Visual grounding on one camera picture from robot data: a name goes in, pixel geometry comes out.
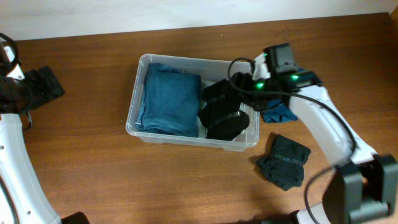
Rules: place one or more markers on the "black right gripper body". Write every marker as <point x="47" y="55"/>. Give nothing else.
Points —
<point x="265" y="85"/>

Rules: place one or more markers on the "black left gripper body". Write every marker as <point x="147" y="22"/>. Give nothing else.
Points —
<point x="43" y="86"/>

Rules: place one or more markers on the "clear plastic storage container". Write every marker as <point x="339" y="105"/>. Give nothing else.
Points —
<point x="210" y="71"/>

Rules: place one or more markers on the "large black taped garment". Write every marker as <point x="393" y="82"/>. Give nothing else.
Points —
<point x="224" y="112"/>

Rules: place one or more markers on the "teal cloth bundle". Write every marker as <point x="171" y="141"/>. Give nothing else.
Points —
<point x="277" y="110"/>

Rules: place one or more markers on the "dark blue jeans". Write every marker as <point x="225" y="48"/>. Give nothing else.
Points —
<point x="170" y="102"/>

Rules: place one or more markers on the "small black taped garment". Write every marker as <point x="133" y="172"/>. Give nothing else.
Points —
<point x="284" y="166"/>

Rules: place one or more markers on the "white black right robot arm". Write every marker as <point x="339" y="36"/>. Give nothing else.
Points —
<point x="364" y="184"/>

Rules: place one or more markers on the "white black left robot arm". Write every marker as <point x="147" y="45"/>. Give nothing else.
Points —
<point x="22" y="198"/>

